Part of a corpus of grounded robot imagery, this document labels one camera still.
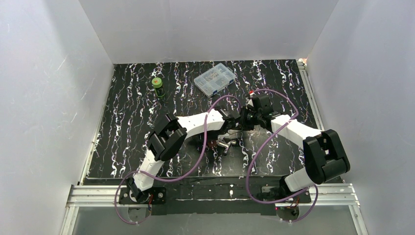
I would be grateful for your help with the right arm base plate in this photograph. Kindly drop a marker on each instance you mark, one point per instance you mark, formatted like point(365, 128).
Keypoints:
point(290, 209)

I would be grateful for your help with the chrome metal faucet fitting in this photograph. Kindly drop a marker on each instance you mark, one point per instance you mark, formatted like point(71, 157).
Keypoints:
point(226, 145)

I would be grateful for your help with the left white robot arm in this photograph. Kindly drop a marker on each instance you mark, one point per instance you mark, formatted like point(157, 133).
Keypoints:
point(167, 138)

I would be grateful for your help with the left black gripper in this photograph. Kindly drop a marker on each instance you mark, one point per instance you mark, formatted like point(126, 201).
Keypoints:
point(231, 126)

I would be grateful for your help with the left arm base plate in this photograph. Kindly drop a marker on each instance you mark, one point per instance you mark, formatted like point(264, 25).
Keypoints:
point(146, 200)

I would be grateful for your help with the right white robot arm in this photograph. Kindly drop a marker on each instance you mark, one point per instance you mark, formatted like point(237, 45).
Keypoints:
point(324, 155)

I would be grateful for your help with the green capped dark bottle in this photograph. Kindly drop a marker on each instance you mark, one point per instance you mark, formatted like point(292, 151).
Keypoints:
point(158, 86)

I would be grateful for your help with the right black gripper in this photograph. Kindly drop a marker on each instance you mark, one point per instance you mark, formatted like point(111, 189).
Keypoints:
point(245, 117)

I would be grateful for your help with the clear plastic compartment box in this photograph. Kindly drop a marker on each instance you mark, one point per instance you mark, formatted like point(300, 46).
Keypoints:
point(214, 80)

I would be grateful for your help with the red weekly pill organizer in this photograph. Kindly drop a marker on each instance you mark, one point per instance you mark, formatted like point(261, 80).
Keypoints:
point(212, 143)

